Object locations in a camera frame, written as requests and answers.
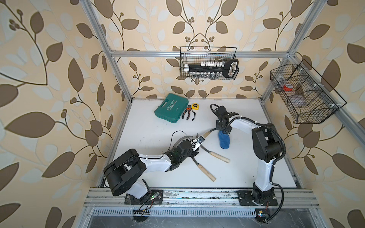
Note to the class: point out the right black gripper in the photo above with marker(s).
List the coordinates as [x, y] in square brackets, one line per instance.
[217, 127]

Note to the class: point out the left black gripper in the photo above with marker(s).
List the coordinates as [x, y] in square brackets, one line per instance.
[194, 153]

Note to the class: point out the blue microfiber rag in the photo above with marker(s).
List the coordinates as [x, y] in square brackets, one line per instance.
[224, 140]

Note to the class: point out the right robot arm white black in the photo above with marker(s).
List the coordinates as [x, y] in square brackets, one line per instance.
[268, 146]

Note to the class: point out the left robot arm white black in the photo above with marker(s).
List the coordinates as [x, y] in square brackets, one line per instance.
[123, 173]

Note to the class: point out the yellow black tape measure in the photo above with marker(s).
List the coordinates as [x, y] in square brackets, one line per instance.
[195, 106]

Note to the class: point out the green plastic tool case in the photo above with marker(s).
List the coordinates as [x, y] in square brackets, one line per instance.
[171, 108]

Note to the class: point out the black socket bit holder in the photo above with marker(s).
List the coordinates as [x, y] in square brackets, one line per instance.
[221, 70]

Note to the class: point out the red item in basket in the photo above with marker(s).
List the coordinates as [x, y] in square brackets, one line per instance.
[288, 87]

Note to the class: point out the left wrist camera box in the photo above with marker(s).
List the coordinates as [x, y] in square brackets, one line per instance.
[196, 143]

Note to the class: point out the black red handled pliers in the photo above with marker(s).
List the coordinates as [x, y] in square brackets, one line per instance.
[187, 113]

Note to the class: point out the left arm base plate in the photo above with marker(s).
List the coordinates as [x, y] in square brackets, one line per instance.
[153, 195]

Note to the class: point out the back wall wire basket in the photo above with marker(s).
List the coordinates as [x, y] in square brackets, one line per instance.
[195, 55]

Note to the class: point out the wall wire basket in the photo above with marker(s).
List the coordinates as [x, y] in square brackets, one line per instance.
[195, 55]
[313, 99]

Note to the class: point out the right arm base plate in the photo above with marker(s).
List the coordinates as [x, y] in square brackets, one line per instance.
[248, 198]

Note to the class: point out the right wall wire basket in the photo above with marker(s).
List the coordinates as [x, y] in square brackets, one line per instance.
[313, 99]

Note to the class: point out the aluminium front rail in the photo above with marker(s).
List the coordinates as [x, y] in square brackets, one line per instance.
[201, 198]

